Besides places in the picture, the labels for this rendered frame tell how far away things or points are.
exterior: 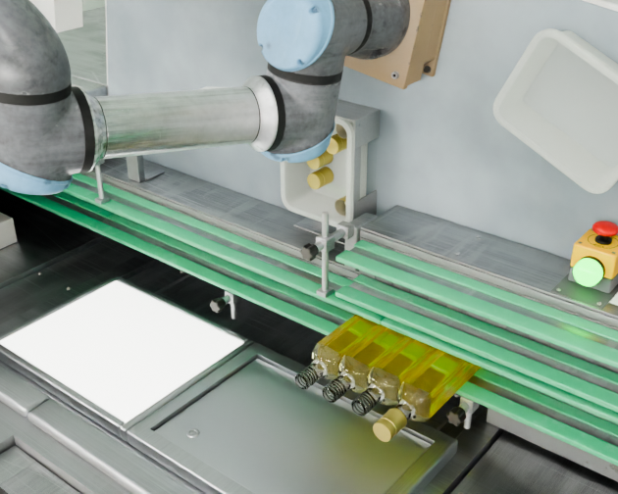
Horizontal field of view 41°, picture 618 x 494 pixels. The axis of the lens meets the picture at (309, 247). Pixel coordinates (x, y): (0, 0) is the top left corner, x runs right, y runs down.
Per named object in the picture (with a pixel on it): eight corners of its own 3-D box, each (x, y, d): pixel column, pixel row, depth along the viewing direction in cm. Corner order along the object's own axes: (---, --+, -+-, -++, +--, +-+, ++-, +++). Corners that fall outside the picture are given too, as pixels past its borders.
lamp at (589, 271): (575, 276, 132) (567, 284, 130) (579, 252, 130) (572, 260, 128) (602, 285, 129) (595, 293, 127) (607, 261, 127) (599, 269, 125)
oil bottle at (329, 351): (376, 321, 156) (306, 375, 142) (377, 295, 154) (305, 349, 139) (401, 331, 153) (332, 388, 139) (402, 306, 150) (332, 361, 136)
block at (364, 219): (362, 253, 161) (340, 267, 156) (363, 210, 156) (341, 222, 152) (377, 259, 159) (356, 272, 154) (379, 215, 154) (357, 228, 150)
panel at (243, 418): (118, 285, 191) (-12, 353, 168) (117, 273, 190) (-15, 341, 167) (457, 452, 142) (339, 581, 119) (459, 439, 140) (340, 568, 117)
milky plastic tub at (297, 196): (307, 193, 173) (281, 208, 167) (306, 91, 162) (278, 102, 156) (375, 217, 163) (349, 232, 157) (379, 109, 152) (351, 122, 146)
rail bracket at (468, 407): (478, 399, 148) (440, 439, 139) (482, 369, 145) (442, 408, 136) (498, 408, 146) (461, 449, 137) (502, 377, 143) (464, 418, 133)
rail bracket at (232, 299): (252, 298, 178) (209, 325, 169) (251, 271, 175) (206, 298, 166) (266, 305, 176) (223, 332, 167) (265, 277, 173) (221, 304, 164)
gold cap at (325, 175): (320, 164, 165) (306, 171, 162) (334, 169, 163) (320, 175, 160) (320, 180, 167) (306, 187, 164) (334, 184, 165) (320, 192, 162)
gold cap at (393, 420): (387, 404, 128) (371, 419, 125) (406, 412, 126) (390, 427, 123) (387, 422, 129) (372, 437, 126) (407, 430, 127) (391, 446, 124)
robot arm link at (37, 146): (359, 74, 125) (-15, 98, 96) (343, 163, 132) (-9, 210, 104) (317, 48, 133) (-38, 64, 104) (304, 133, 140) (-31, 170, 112)
